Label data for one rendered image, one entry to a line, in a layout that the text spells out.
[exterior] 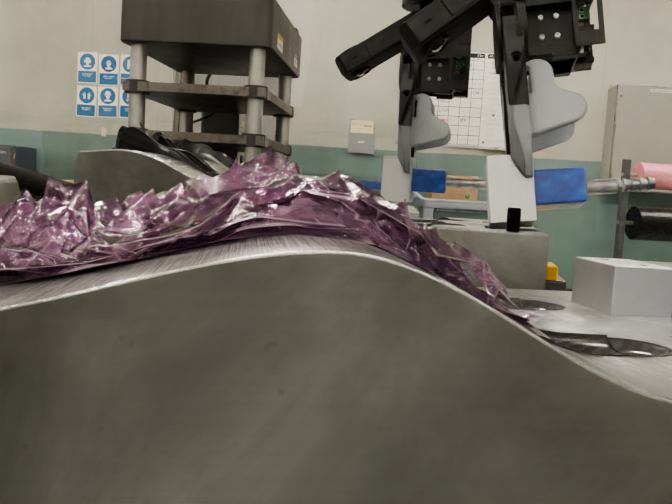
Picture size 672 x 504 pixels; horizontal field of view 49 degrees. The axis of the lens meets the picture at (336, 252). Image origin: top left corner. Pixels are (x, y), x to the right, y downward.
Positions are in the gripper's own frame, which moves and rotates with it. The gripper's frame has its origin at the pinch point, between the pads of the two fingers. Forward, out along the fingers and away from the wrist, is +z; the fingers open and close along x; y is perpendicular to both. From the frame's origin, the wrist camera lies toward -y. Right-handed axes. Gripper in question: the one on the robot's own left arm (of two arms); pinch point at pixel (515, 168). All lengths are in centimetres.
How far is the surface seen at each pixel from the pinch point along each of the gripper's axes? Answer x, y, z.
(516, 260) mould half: -6.6, -0.9, 7.9
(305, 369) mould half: -40.6, -9.2, 12.4
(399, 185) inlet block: 25.8, -11.9, -3.6
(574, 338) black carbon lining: -27.1, 0.1, 12.6
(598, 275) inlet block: -18.0, 2.8, 9.6
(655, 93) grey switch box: 604, 165, -160
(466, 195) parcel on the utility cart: 578, -2, -80
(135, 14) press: 338, -190, -170
